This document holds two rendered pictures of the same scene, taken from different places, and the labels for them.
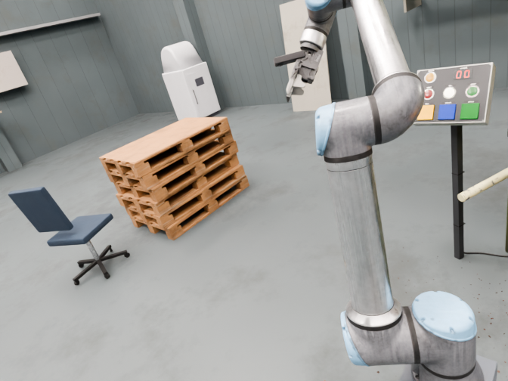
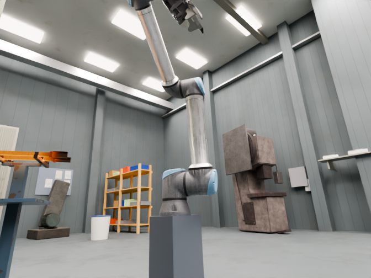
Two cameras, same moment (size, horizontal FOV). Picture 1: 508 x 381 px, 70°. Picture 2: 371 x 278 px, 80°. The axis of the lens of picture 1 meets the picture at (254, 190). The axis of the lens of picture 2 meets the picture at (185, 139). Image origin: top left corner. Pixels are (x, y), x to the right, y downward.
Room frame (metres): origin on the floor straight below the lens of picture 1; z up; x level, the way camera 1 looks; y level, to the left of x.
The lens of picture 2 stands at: (2.09, -0.30, 0.63)
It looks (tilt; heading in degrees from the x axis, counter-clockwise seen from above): 18 degrees up; 180
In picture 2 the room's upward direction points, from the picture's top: 2 degrees counter-clockwise
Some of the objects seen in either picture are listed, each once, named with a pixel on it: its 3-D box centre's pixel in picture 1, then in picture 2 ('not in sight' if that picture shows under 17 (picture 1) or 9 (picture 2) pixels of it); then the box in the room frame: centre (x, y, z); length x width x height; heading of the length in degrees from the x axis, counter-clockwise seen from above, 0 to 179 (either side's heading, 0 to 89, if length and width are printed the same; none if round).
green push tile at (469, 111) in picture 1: (469, 111); not in sight; (1.61, -1.10, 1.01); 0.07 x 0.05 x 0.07; 42
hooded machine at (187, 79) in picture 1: (188, 82); not in sight; (8.03, 0.69, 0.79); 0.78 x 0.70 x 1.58; 43
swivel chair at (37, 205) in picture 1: (76, 226); not in sight; (2.91, 1.56, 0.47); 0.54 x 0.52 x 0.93; 137
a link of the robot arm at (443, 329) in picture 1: (440, 330); (175, 183); (0.69, -0.38, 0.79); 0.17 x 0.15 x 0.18; 75
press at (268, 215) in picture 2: not in sight; (256, 175); (-4.36, 1.67, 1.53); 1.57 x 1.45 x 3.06; 43
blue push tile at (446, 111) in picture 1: (447, 112); not in sight; (1.68, -1.03, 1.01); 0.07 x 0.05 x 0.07; 42
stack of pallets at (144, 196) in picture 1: (178, 172); not in sight; (3.68, 0.72, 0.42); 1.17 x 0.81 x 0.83; 131
